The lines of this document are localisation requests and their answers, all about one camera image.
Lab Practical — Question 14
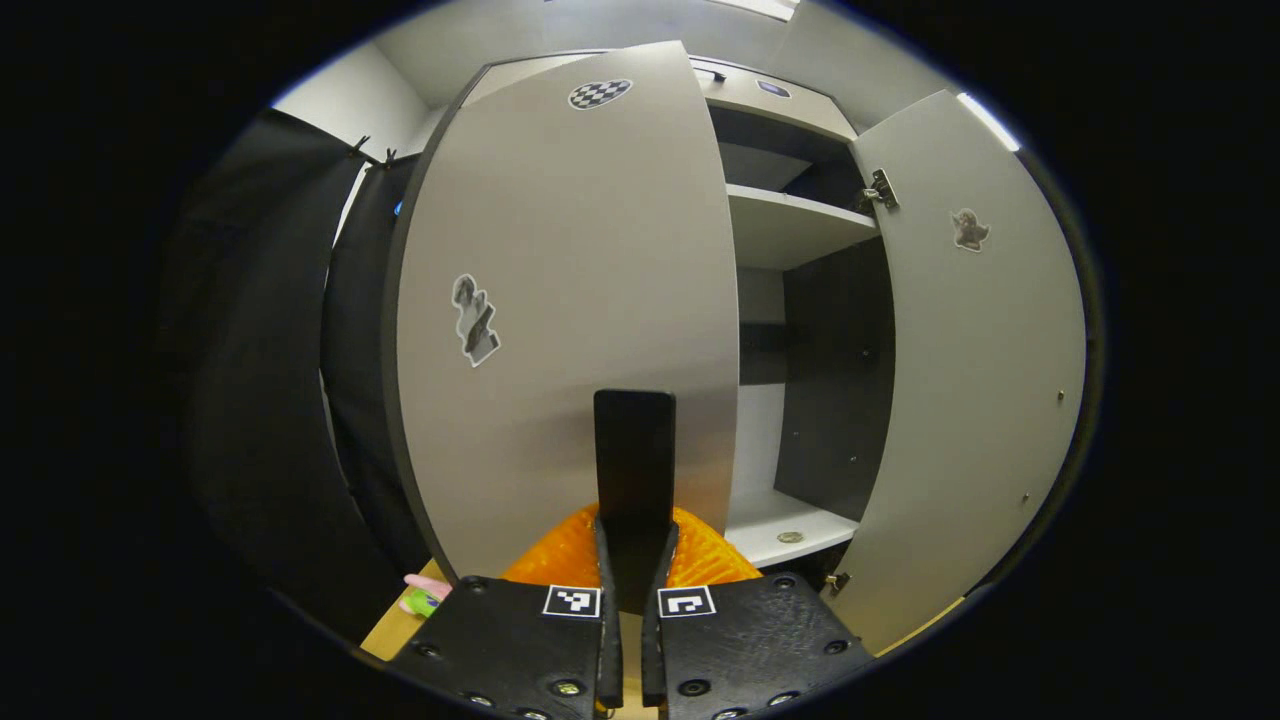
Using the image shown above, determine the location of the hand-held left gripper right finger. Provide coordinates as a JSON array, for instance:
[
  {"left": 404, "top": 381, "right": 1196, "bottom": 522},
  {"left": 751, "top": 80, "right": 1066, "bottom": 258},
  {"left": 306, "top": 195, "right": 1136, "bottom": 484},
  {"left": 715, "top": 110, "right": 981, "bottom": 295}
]
[{"left": 640, "top": 505, "right": 876, "bottom": 720}]

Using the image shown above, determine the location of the black backdrop cloth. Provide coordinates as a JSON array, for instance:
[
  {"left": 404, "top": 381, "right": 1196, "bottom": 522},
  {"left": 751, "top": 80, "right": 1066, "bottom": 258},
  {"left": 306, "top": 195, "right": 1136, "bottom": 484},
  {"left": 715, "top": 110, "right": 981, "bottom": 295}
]
[{"left": 150, "top": 108, "right": 431, "bottom": 641}]

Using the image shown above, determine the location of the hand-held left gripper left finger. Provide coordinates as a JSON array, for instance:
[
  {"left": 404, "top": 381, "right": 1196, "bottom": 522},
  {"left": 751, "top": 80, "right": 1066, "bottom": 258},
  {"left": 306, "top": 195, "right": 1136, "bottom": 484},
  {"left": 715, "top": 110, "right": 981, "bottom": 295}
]
[{"left": 388, "top": 503, "right": 623, "bottom": 720}]

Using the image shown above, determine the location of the beige cabinet drawer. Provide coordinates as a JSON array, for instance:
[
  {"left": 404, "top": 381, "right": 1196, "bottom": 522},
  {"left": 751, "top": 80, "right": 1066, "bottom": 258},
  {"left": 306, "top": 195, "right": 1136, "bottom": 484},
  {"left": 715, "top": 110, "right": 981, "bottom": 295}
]
[{"left": 690, "top": 58, "right": 859, "bottom": 141}]

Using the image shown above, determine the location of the small pink toy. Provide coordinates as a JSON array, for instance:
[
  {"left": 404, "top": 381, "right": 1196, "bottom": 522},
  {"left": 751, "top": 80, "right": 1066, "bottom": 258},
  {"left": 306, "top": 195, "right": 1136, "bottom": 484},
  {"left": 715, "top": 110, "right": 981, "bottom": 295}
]
[{"left": 398, "top": 573, "right": 453, "bottom": 618}]

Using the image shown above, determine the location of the beige cabinet shelf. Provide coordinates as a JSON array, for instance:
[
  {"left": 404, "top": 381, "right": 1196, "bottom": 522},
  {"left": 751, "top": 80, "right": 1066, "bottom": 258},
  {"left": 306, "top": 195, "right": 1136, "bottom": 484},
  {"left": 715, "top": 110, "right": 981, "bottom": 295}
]
[
  {"left": 727, "top": 183, "right": 881, "bottom": 271},
  {"left": 725, "top": 488, "right": 861, "bottom": 569}
]

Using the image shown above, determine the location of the ceiling light panel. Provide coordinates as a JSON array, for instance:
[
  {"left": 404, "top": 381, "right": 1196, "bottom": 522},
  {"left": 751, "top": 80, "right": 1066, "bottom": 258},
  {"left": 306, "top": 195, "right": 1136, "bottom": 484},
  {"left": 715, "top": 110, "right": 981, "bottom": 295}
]
[
  {"left": 715, "top": 0, "right": 801, "bottom": 23},
  {"left": 955, "top": 92, "right": 1021, "bottom": 153}
]

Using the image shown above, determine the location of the beige double-door shoe cabinet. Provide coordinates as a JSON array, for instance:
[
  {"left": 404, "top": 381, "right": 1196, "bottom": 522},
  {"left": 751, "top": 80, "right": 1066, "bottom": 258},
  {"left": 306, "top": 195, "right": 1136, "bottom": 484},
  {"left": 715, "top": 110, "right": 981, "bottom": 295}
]
[{"left": 385, "top": 40, "right": 1089, "bottom": 658}]

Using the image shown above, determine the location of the beige shoe cabinet door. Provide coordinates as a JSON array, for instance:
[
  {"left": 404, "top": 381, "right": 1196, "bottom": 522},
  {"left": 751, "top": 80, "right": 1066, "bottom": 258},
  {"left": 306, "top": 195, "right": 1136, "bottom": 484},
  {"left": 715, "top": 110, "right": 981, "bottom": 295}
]
[
  {"left": 385, "top": 40, "right": 741, "bottom": 586},
  {"left": 825, "top": 90, "right": 1089, "bottom": 658}
]

